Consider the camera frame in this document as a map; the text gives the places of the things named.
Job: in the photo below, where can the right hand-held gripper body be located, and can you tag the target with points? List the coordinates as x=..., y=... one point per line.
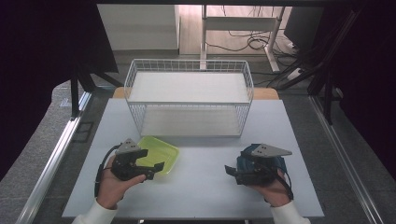
x=260, y=174

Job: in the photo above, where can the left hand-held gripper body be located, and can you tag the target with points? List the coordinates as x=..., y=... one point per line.
x=126, y=165

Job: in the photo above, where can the round dark blue lidded container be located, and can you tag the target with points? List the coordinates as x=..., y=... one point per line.
x=246, y=163

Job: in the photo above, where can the green lidded square food container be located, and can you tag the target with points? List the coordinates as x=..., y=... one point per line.
x=158, y=154

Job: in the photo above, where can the person's right hand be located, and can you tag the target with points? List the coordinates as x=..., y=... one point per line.
x=275, y=193

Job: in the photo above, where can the person's left hand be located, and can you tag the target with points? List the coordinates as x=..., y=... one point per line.
x=113, y=186

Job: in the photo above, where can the black metal stand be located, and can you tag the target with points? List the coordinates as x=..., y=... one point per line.
x=74, y=93
x=327, y=93

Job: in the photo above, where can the white power strip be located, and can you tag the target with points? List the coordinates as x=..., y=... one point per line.
x=294, y=74

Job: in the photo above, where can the white cabinet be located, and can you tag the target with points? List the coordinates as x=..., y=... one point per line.
x=138, y=26

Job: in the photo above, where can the dark computer case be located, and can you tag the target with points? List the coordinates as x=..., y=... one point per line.
x=303, y=26

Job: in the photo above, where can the black curtain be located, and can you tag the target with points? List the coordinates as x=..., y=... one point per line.
x=370, y=77

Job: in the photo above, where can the aluminium rail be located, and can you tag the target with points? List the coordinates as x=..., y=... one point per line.
x=53, y=165
x=345, y=161

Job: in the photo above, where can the white desk frame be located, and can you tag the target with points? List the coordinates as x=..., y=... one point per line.
x=239, y=23

